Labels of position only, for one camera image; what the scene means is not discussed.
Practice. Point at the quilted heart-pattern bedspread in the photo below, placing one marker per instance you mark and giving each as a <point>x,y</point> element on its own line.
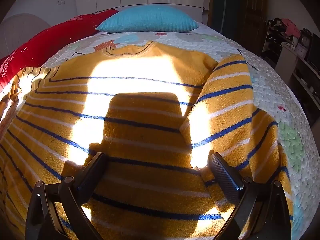
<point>275,85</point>

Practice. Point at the red patterned pillow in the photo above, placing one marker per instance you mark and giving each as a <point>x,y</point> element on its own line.
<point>45,42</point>

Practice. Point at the beige open-shelf cabinet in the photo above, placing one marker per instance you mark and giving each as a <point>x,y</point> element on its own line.
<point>287,62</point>

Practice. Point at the dark wooden door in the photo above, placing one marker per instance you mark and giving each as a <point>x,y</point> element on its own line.
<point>251,10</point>

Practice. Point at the white wall socket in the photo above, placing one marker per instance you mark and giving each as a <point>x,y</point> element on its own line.
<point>60,2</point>

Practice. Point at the pink cloth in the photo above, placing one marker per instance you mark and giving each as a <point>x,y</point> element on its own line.
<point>292,28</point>

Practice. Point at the beige rounded headboard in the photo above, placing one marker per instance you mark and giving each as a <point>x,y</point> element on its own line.
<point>20,30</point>

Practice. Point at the yellow striped knit sweater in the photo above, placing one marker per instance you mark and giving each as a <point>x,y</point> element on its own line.
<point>145,120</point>

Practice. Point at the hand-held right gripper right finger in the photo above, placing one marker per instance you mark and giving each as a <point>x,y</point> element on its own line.
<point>223,173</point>

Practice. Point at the small purple clock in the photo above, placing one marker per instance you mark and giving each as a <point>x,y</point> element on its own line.
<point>301,51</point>

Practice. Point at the black television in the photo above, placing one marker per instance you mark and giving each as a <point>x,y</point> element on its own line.
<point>314,53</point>

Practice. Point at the dark shoe rack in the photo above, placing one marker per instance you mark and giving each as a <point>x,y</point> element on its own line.
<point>273,38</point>

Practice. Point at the turquoise pillow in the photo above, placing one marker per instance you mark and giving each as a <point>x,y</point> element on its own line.
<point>147,20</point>

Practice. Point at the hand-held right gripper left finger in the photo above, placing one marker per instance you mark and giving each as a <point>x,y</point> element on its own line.
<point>93,174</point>

